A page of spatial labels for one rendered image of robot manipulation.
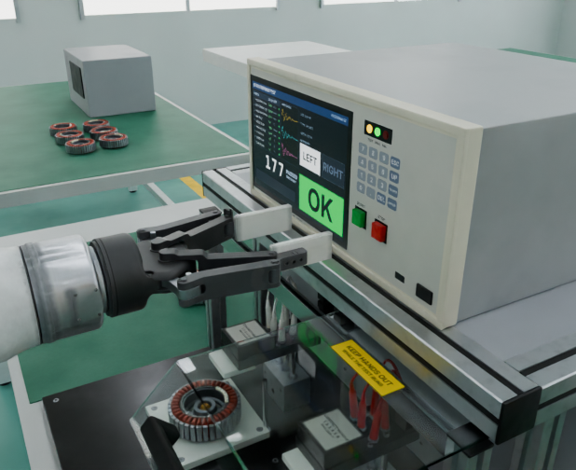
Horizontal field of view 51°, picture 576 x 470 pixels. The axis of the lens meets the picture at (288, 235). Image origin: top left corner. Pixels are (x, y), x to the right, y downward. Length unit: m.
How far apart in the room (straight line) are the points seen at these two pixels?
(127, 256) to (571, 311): 0.45
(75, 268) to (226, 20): 5.21
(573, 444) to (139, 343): 0.82
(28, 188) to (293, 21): 4.19
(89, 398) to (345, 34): 5.51
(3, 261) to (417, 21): 6.46
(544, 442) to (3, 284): 0.52
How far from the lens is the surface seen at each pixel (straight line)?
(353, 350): 0.68
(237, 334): 0.96
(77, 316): 0.56
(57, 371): 1.24
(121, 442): 1.03
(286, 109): 0.81
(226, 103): 5.80
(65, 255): 0.55
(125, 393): 1.11
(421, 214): 0.61
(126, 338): 1.29
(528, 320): 0.68
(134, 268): 0.56
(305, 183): 0.79
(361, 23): 6.42
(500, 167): 0.60
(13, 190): 2.19
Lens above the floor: 1.46
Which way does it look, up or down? 25 degrees down
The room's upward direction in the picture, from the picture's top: straight up
